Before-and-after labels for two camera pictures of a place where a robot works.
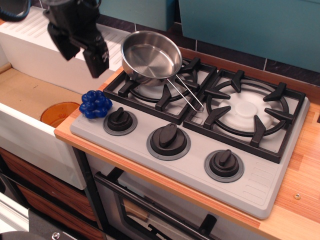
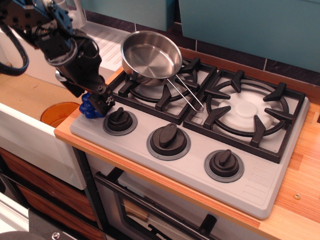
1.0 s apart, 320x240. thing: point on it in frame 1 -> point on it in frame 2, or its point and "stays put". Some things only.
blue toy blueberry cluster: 95,104 stays put
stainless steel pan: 151,58 stays put
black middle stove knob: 169,143 stays put
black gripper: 78,19 -> 80,65
